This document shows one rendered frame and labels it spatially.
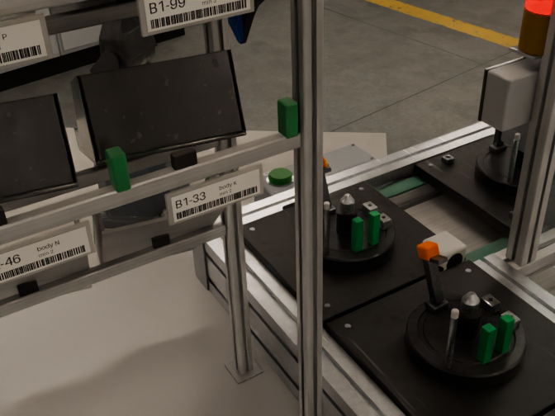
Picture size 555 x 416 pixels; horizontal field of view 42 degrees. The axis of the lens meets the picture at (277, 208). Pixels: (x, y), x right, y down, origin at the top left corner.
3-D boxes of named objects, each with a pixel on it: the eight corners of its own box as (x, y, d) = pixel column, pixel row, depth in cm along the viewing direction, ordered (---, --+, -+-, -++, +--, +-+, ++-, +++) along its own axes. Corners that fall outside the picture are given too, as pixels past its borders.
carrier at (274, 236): (234, 238, 110) (229, 167, 103) (363, 190, 120) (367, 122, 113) (324, 333, 93) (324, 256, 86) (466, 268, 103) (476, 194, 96)
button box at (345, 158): (253, 205, 126) (252, 175, 123) (353, 170, 135) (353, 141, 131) (274, 225, 121) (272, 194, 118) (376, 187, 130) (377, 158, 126)
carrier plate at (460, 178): (412, 173, 124) (413, 163, 123) (515, 135, 134) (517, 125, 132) (518, 245, 107) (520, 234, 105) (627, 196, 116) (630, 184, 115)
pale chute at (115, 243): (101, 272, 99) (93, 241, 99) (195, 249, 102) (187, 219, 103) (101, 235, 72) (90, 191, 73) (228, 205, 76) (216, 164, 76)
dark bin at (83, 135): (78, 150, 86) (64, 87, 85) (186, 129, 90) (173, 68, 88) (96, 166, 60) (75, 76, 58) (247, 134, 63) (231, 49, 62)
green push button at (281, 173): (264, 182, 123) (263, 172, 122) (284, 174, 125) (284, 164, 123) (276, 192, 120) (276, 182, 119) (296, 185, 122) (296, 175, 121)
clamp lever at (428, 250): (425, 301, 91) (415, 244, 89) (438, 295, 91) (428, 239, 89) (444, 309, 87) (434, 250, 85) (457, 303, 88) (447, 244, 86)
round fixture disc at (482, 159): (456, 167, 121) (457, 157, 120) (517, 144, 127) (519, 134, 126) (519, 207, 111) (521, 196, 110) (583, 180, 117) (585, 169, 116)
